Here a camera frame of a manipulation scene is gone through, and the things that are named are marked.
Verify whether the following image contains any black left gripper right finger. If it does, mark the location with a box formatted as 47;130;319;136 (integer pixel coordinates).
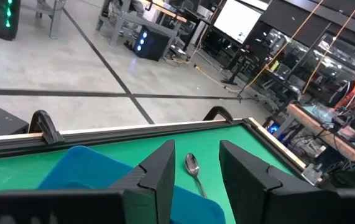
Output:
219;139;355;224

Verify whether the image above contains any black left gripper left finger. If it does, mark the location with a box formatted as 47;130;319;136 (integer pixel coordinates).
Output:
0;139;177;224

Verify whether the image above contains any dark blue plastic bin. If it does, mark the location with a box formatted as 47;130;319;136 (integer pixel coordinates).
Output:
37;145;226;224

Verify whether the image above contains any dark metal spoon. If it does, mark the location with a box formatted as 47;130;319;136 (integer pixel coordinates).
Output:
184;152;208;199

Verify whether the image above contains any wooden workbench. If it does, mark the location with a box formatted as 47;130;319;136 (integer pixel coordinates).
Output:
285;103;355;163

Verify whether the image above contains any black table clamp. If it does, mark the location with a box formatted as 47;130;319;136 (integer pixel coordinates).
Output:
27;110;65;146
202;105;235;125

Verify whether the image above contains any person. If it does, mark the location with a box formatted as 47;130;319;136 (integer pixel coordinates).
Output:
332;70;355;111

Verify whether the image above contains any black tower with blue lights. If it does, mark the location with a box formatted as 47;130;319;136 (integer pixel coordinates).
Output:
132;24;172;62

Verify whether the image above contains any white board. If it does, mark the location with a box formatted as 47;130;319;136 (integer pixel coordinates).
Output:
213;0;262;45

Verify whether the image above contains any grey desk with wooden top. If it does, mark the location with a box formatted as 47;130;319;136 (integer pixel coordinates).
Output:
95;0;188;47

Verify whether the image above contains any grey metal table leg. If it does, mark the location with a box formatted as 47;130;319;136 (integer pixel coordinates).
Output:
35;0;66;40

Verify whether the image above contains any silver angle bracket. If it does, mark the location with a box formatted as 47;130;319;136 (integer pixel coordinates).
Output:
301;163;324;186

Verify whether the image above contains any black table frame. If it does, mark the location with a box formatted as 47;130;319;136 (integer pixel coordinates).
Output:
0;117;305;178

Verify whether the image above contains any yellow floor cable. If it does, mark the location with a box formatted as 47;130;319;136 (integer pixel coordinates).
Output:
194;64;243;93

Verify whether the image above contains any orange hanging cable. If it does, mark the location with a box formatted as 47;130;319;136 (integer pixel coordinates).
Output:
245;0;325;91
302;0;355;94

